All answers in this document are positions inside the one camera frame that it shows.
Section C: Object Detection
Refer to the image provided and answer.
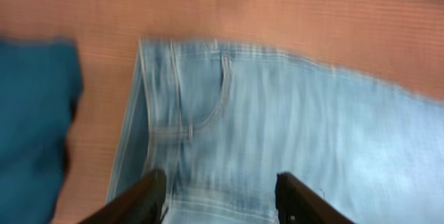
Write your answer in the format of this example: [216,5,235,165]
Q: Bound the dark blue t-shirt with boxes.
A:
[1,39,83,223]

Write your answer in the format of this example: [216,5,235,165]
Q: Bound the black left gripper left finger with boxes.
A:
[79,169,167,224]

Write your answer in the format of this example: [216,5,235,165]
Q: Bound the light blue denim jeans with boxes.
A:
[108,39,443,223]

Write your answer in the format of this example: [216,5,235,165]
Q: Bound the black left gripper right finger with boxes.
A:
[275,172,352,224]

